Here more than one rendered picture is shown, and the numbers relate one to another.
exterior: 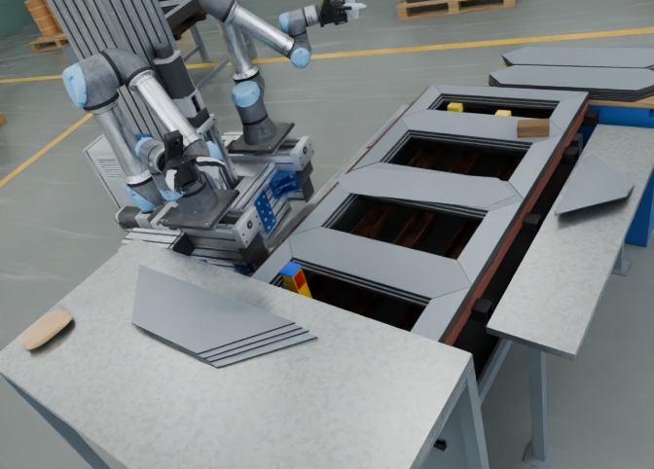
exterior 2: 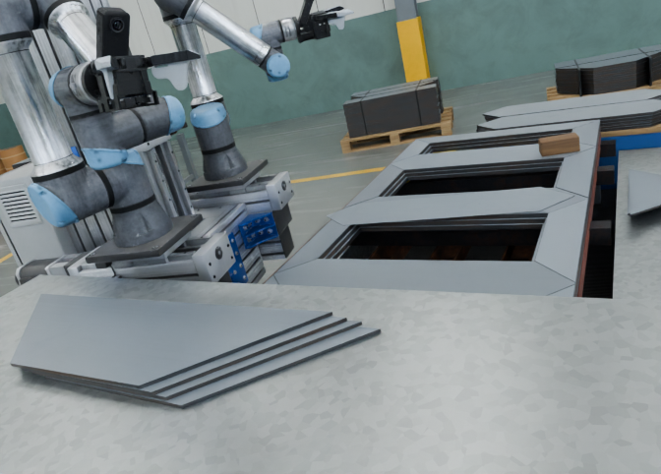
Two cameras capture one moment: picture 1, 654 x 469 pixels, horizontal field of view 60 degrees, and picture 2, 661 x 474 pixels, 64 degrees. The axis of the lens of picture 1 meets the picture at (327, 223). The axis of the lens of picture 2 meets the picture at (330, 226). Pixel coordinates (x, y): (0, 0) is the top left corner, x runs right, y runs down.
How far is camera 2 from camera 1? 85 cm
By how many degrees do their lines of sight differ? 19
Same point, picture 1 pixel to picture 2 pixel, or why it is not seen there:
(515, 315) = not seen: hidden behind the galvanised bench
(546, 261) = (648, 263)
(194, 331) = (133, 355)
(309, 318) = (355, 311)
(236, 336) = (218, 348)
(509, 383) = not seen: outside the picture
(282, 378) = (329, 401)
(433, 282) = (513, 288)
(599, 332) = not seen: outside the picture
